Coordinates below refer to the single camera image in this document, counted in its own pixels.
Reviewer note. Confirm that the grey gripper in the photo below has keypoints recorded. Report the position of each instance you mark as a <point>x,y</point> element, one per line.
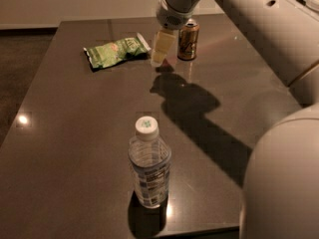
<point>171,18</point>

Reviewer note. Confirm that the green jalapeno chip bag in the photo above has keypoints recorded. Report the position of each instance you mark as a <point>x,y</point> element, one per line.
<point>113,53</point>

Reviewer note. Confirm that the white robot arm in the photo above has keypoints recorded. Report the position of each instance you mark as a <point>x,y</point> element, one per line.
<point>259,124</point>

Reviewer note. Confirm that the gold soda can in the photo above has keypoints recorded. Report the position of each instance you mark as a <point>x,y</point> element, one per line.
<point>187,40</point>

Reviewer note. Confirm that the clear plastic water bottle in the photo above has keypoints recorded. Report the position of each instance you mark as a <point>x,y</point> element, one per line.
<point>149,157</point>

